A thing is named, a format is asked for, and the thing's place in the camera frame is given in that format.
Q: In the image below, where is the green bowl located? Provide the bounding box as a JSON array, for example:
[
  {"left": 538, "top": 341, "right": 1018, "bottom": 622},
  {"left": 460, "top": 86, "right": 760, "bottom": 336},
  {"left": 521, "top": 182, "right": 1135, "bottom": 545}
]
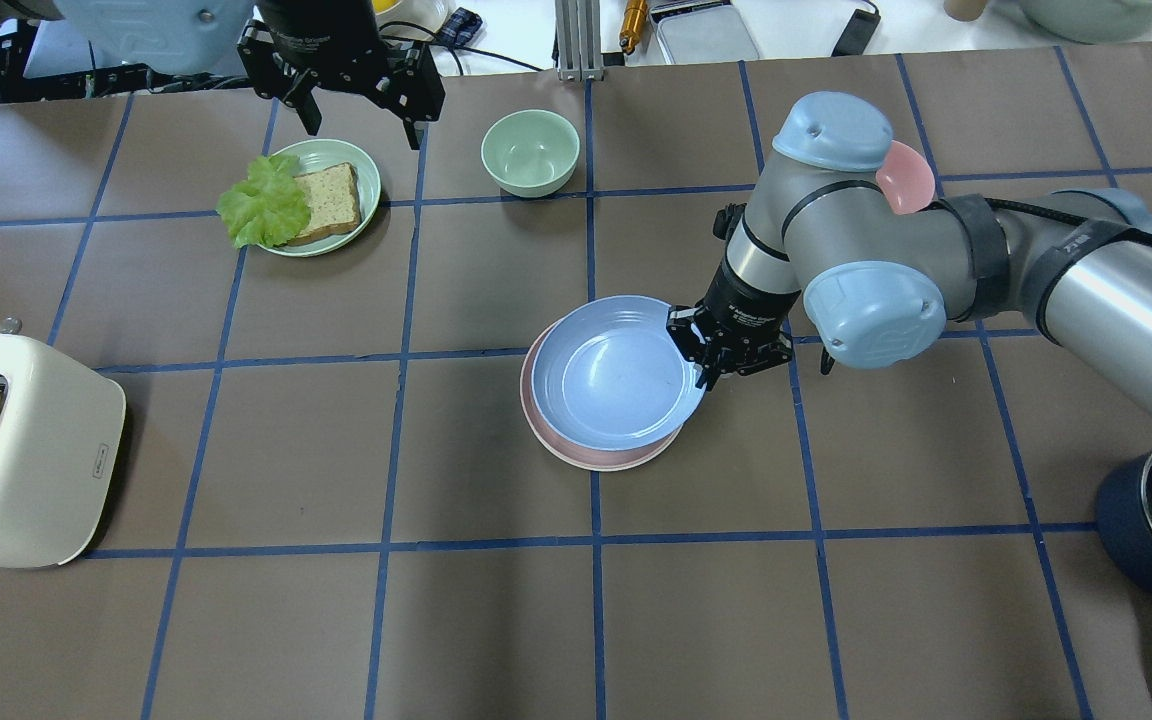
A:
[{"left": 480, "top": 109, "right": 582, "bottom": 199}]

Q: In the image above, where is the cardboard tube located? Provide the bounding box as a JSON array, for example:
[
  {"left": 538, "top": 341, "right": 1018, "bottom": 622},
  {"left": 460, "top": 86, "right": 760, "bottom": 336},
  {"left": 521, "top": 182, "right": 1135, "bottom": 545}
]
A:
[{"left": 942, "top": 0, "right": 990, "bottom": 22}]

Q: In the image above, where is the pink bowl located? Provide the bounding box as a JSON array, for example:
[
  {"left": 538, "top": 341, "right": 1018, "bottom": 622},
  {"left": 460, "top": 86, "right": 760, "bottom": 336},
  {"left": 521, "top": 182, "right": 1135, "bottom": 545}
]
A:
[{"left": 876, "top": 141, "right": 937, "bottom": 215}]

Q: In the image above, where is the green plate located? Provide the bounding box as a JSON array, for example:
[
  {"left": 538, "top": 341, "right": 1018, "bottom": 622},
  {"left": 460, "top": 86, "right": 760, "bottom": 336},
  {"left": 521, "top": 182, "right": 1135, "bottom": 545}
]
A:
[{"left": 266, "top": 138, "right": 382, "bottom": 258}]

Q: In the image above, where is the green lettuce leaf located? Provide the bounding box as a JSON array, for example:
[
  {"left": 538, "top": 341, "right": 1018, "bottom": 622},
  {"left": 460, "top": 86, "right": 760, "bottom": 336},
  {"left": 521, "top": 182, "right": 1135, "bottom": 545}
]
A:
[{"left": 215, "top": 152, "right": 311, "bottom": 249}]

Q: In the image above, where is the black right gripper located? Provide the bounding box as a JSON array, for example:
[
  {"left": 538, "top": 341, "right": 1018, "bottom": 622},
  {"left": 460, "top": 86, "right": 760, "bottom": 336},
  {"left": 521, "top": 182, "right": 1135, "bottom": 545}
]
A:
[{"left": 666, "top": 263, "right": 799, "bottom": 392}]

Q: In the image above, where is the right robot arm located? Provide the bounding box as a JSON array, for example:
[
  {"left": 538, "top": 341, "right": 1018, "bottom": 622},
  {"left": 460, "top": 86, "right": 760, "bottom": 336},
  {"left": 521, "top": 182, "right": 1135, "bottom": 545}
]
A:
[{"left": 666, "top": 91, "right": 1152, "bottom": 416}]

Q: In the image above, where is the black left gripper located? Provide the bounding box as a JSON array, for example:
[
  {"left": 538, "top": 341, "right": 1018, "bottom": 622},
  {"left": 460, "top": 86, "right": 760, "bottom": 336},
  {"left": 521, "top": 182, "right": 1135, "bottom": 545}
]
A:
[{"left": 236, "top": 1, "right": 445, "bottom": 151}]

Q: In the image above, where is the black power adapter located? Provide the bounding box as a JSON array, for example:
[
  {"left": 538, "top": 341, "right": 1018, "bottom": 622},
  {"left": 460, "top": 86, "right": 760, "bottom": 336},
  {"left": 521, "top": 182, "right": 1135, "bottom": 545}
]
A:
[{"left": 831, "top": 9, "right": 881, "bottom": 56}]

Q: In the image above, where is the kitchen scale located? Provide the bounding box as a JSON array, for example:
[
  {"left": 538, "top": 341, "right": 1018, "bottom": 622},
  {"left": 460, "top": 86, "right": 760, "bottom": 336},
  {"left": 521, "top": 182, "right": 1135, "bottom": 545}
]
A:
[{"left": 649, "top": 1, "right": 761, "bottom": 65}]

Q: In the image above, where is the white toaster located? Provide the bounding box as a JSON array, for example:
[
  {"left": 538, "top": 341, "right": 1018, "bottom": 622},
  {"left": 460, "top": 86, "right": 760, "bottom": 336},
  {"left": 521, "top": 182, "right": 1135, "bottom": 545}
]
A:
[{"left": 0, "top": 334, "right": 128, "bottom": 569}]

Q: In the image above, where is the blue plate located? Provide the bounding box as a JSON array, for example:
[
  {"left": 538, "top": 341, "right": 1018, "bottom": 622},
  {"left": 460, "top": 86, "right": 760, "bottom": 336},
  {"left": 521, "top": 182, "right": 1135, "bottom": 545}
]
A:
[{"left": 525, "top": 295, "right": 707, "bottom": 452}]

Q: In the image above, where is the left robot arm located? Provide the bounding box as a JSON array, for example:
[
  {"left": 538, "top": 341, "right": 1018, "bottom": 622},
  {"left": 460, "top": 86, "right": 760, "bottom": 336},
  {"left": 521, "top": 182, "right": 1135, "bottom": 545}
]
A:
[{"left": 0, "top": 1, "right": 445, "bottom": 149}]

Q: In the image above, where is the white bowl with fruit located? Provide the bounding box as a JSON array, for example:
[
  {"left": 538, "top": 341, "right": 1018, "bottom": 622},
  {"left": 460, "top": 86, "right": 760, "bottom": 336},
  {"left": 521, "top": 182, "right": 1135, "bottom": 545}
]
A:
[{"left": 371, "top": 1, "right": 454, "bottom": 41}]

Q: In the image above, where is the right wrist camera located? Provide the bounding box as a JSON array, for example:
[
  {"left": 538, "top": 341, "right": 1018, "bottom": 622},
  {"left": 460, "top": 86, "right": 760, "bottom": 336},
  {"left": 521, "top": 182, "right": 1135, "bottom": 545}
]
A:
[{"left": 712, "top": 202, "right": 746, "bottom": 243}]

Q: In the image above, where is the aluminium frame post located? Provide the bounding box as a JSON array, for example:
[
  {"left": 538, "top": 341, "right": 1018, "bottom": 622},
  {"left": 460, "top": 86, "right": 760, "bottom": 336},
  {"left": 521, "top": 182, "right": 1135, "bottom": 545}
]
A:
[{"left": 556, "top": 0, "right": 604, "bottom": 82}]

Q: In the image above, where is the bread slice on plate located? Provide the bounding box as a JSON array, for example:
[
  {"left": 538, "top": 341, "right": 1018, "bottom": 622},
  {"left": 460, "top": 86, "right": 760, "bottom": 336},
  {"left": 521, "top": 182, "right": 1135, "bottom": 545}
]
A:
[{"left": 288, "top": 161, "right": 362, "bottom": 247}]

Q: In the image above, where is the pink plate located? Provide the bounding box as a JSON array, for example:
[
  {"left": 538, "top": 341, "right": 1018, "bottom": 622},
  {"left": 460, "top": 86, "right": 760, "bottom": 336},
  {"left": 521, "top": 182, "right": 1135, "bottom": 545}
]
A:
[{"left": 518, "top": 323, "right": 681, "bottom": 471}]

